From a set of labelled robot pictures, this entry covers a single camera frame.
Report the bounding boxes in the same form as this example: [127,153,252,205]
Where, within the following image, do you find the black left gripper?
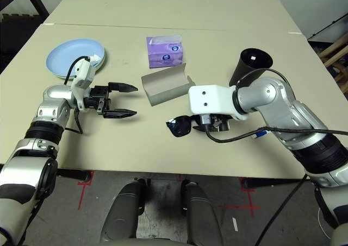
[83,81,139,119]

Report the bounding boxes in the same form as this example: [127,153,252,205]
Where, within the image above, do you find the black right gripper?
[191,113,232,133]

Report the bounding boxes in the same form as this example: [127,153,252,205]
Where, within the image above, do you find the black sunglasses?
[165,114,203,138]

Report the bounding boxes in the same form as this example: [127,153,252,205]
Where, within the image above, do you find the grey glasses case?
[140,62,196,108]

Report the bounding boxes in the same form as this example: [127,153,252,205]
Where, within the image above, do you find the white tissue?
[89,53,102,67]

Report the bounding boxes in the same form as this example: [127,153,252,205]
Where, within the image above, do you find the white marker with blue cap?
[251,130,269,140]

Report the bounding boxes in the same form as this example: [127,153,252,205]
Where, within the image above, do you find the blue plastic plate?
[45,38,105,80]

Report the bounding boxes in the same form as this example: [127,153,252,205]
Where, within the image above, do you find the green plastic plate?
[54,49,107,80]

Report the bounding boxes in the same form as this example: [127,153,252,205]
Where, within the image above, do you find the purple tissue box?
[146,35,183,69]

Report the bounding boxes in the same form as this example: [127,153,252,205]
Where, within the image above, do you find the black plastic cup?
[228,48,274,88]

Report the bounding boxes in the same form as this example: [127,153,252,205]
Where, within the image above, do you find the grey robot right leg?
[181,179,223,246]

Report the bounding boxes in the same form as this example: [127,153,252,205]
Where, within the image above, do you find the grey robot leg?
[100,178,149,244]
[181,179,223,246]

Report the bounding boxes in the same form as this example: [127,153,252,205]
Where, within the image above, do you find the red floor tape cross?
[219,176,260,217]
[77,171,95,210]

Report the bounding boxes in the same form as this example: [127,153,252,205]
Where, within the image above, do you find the grey robot left leg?
[100,178,149,244]

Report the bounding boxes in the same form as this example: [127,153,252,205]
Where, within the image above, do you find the black foam mats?
[0,12,46,73]

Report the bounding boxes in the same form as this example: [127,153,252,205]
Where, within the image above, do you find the side table with yellow edge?
[0,0,50,20]

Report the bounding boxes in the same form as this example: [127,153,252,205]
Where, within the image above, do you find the thin black rod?
[311,11,348,37]

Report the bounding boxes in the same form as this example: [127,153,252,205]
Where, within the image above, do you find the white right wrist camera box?
[188,84,248,121]

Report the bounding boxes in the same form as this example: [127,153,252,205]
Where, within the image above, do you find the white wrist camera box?
[188,84,248,121]
[71,60,96,111]

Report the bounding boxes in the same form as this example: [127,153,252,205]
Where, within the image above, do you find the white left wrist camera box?
[71,60,96,111]

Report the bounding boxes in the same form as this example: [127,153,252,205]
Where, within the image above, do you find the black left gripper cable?
[64,109,84,135]

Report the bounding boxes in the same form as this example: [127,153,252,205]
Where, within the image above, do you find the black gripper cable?
[235,68,309,246]
[64,109,84,135]

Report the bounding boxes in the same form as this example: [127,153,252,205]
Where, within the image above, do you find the black left camera cable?
[64,55,91,85]

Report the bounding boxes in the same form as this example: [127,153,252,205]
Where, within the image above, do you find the black camera cable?
[64,55,91,85]
[204,122,348,144]

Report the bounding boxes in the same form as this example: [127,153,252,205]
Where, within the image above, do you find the black right camera cable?
[204,122,348,144]

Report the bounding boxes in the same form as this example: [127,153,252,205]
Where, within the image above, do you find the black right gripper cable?
[235,68,309,246]

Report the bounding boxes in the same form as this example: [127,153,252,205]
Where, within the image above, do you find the thin white cable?
[317,206,335,229]

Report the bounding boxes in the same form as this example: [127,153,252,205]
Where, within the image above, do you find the wooden frame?
[319,34,348,93]

